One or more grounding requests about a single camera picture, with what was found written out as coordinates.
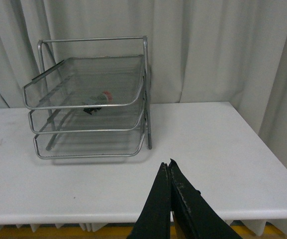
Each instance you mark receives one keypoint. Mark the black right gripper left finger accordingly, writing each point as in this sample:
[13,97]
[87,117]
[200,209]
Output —
[154,220]

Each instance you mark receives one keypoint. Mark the silver mesh tray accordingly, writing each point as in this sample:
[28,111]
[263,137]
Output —
[122,118]
[68,83]
[94,144]

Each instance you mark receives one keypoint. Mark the grey curtain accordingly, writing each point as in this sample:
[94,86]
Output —
[199,50]

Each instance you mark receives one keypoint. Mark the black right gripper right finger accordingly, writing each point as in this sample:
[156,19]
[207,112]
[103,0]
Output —
[194,215]

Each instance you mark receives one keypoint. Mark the red emergency push button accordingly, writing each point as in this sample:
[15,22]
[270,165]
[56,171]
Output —
[102,99]

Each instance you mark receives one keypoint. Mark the silver wire rack frame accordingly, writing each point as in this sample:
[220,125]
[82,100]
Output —
[147,70]

